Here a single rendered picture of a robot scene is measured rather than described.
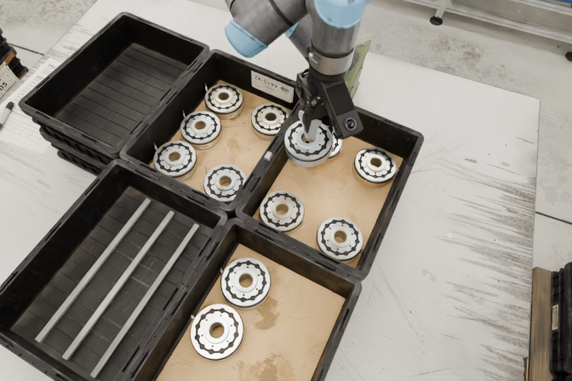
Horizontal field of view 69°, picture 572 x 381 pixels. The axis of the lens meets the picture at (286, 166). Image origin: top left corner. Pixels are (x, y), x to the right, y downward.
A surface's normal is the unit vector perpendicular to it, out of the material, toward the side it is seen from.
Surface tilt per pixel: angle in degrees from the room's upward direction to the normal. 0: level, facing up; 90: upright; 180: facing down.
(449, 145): 0
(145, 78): 0
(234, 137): 0
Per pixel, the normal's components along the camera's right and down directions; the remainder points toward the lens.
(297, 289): 0.04, -0.52
